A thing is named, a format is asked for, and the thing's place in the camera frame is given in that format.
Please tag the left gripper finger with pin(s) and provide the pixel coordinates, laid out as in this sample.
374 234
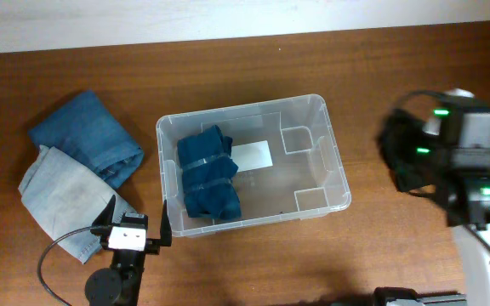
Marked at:
166 234
105 218

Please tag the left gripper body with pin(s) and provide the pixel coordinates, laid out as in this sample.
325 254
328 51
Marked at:
153 245

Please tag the light blue jeans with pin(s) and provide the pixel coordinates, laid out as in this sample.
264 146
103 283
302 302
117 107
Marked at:
63 195

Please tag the blue taped cloth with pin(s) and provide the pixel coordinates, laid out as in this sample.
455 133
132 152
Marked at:
207 175

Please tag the dark blue jeans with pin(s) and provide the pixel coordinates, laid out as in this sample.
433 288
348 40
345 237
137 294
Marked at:
86 131

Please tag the black cloth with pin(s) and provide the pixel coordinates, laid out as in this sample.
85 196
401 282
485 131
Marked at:
408 151

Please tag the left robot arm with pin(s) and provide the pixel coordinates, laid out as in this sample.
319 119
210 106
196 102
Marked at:
119 284

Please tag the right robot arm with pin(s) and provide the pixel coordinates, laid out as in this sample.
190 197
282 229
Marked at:
462 178

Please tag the white label in container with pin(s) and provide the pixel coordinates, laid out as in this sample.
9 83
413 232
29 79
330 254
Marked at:
252 156

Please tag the clear plastic storage container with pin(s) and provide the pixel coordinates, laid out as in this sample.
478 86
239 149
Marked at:
307 179

